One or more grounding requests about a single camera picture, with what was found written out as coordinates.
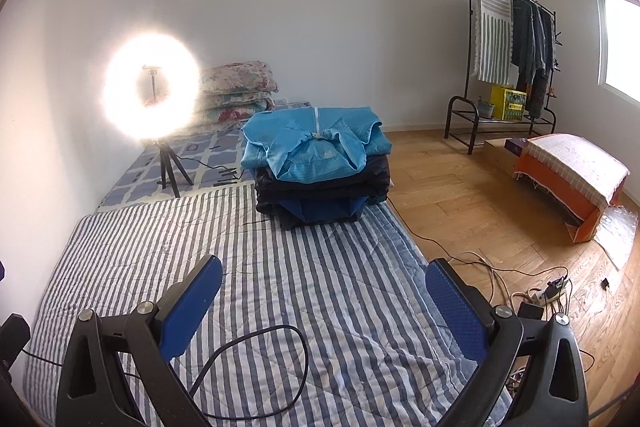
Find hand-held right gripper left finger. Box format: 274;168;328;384
55;255;223;427

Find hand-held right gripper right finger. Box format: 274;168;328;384
425;258;591;427

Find light blue pinstriped coat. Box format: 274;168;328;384
240;106;393;182

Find black folded clothes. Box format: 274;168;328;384
254;152;393;230

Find black metal clothes rack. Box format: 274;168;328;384
444;0;563;156

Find white power strip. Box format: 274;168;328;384
525;277;571;305

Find blue white striped blanket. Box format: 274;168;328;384
22;184;516;427

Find black tripod stand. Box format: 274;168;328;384
141;64;193;198

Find blue patterned bed sheet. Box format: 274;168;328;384
97;99;321;212

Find orange box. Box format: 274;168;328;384
512;152;613;244

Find dark blue folded garment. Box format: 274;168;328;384
276;194;368;225

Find flat cardboard box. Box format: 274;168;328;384
482;137;528;172

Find bubble wrap sheet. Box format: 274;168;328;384
592;204;640;270

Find white woven cover cloth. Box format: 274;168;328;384
522;133;631;208

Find stack of floral quilts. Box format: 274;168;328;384
192;89;277;128

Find yellow box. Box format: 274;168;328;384
489;84;528;122

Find dark hanging garment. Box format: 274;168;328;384
527;2;557;120
510;0;536;82

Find striped hanging cloth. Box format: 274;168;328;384
471;0;516;85

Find window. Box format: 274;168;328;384
595;0;640;105

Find black floor cable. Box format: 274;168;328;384
387;199;571;280

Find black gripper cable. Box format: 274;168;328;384
22;324;311;420

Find black ring light cable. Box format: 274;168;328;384
180;157;241;188

